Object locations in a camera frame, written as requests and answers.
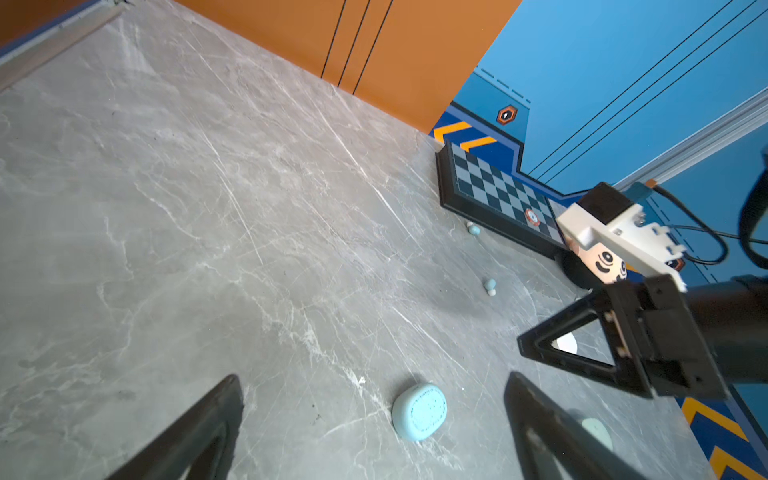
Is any blue earbud charging case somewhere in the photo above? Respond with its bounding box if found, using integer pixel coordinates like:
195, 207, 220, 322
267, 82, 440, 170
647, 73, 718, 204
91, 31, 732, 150
392, 383, 448, 442

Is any green earbud charging case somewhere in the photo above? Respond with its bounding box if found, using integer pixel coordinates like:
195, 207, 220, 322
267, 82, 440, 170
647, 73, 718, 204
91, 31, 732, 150
580, 417, 614, 451

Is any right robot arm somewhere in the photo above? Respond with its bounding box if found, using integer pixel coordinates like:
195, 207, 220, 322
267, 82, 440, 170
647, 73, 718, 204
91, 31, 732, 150
518, 183, 767, 400

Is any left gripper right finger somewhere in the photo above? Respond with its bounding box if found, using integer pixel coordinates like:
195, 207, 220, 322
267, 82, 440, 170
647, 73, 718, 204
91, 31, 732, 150
504, 371, 643, 479

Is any black grey checkerboard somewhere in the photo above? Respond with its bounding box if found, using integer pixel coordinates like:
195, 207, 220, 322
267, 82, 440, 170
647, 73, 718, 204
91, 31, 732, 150
435, 142, 567, 258

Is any blue earbud centre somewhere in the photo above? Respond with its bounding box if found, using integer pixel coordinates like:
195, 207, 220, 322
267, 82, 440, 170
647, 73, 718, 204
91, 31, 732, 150
484, 279, 497, 296

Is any red poker chip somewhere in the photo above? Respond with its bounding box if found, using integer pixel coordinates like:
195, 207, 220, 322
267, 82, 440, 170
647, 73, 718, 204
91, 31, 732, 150
525, 209, 540, 227

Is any white earbud charging case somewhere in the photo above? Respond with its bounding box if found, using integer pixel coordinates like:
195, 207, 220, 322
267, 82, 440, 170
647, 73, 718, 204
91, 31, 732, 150
552, 333, 578, 355

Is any pink plush doll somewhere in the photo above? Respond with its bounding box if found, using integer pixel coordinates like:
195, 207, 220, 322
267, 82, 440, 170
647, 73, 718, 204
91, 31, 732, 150
557, 239, 627, 290

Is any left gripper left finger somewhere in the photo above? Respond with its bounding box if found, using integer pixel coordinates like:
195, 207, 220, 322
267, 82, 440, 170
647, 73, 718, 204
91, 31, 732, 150
110, 374, 244, 479

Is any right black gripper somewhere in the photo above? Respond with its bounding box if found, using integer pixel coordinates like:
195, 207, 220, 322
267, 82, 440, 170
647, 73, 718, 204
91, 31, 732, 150
517, 275, 727, 400

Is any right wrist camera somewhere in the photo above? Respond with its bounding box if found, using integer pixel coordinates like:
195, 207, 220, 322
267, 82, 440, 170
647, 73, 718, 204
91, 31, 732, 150
556, 182, 687, 292

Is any blue earbud near board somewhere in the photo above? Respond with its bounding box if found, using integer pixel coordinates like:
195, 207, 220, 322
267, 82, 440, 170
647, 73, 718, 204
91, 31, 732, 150
466, 222, 482, 236

